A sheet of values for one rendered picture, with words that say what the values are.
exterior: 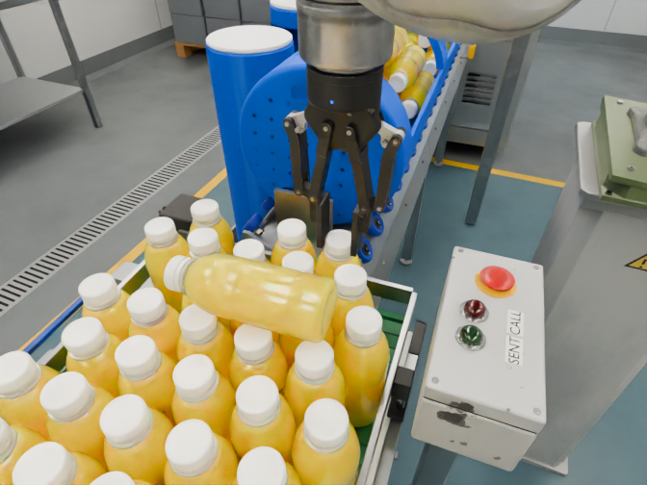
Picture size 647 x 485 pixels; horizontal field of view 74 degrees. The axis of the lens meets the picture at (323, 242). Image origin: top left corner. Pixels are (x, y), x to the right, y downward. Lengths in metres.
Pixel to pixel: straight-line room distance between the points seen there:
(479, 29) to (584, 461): 1.63
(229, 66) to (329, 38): 1.07
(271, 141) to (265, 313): 0.38
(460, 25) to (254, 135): 0.56
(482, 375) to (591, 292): 0.69
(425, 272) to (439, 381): 1.71
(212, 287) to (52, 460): 0.19
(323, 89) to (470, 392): 0.30
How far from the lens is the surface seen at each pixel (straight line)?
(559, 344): 1.22
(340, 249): 0.55
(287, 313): 0.41
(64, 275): 2.37
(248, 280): 0.43
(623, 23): 5.93
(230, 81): 1.48
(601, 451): 1.81
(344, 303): 0.52
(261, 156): 0.76
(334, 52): 0.40
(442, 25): 0.23
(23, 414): 0.54
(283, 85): 0.69
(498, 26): 0.23
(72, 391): 0.48
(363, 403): 0.55
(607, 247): 1.02
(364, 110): 0.44
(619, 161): 0.93
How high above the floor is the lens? 1.44
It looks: 41 degrees down
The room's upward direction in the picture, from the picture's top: straight up
